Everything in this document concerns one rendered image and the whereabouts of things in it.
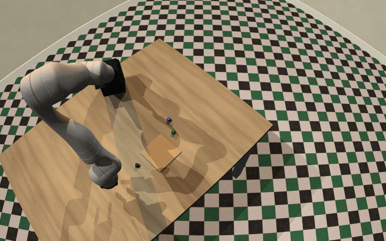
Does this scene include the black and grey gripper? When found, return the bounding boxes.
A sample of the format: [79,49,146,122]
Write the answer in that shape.
[100,175,118,189]

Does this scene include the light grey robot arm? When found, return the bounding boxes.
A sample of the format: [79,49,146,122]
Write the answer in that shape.
[20,61,122,187]

